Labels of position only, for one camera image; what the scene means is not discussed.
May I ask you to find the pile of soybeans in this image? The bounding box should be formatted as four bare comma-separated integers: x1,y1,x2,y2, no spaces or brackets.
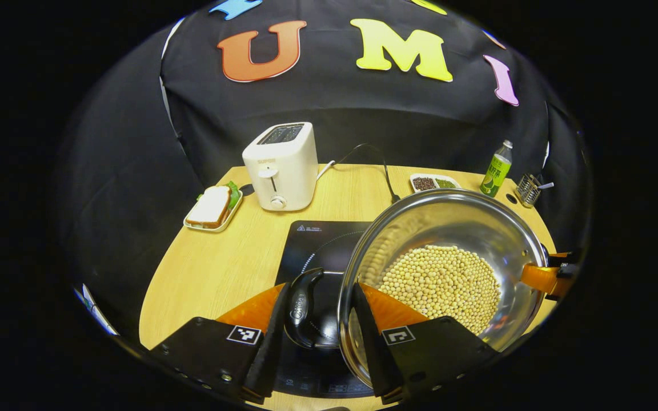
378,244,502,336

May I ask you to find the green label drink bottle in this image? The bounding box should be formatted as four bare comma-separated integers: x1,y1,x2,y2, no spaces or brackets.
480,140,513,198

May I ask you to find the metal wire basket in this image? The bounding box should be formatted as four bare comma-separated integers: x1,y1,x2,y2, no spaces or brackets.
515,173,542,208

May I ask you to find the bright screen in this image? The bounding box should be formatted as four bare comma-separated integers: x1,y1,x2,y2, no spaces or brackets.
74,283,119,337

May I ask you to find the black power cable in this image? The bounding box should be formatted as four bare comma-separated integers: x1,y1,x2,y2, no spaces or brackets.
335,144,401,204

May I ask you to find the white divided bean dish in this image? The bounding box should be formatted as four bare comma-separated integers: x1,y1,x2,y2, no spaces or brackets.
410,173,461,193

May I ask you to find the white toaster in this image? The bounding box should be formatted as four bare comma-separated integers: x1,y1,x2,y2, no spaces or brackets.
242,122,319,212

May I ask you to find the toast sandwich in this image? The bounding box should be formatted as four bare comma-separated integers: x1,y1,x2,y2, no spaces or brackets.
186,186,231,229

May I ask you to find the black induction cooktop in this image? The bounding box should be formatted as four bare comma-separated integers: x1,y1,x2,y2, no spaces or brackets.
272,220,376,400

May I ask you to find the stainless steel pot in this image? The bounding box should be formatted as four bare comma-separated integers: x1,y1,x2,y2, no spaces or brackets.
284,188,552,390

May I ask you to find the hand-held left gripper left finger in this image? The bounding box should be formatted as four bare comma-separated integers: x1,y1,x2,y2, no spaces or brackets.
148,282,291,405

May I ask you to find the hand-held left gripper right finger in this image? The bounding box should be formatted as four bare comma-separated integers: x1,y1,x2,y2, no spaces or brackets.
351,282,501,405

